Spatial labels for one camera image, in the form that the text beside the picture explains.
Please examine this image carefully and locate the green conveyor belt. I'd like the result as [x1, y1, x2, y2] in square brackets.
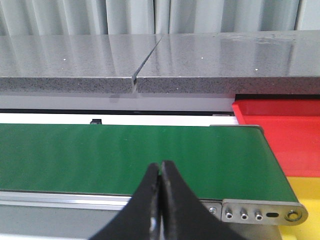
[0, 123, 297, 202]

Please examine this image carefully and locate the white base panel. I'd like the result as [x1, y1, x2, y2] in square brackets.
[0, 92, 236, 112]

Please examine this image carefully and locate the grey curtain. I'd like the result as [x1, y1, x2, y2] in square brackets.
[0, 0, 320, 36]

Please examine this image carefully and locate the grey stone slab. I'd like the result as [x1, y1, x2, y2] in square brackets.
[136, 30, 320, 95]
[0, 34, 162, 94]

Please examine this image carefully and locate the yellow plastic tray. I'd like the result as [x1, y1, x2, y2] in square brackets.
[279, 177, 320, 240]

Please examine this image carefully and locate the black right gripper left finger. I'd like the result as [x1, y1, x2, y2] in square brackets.
[90, 163, 161, 240]

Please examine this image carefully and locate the grey stone slab left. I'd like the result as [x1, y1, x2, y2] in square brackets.
[0, 34, 162, 94]

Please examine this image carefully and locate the grey stone slab right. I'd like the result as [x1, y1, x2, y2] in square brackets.
[136, 30, 320, 95]

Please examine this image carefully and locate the red plastic tray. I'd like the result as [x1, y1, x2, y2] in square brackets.
[232, 99, 320, 177]

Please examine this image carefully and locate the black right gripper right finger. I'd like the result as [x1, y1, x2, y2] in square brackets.
[160, 160, 244, 240]

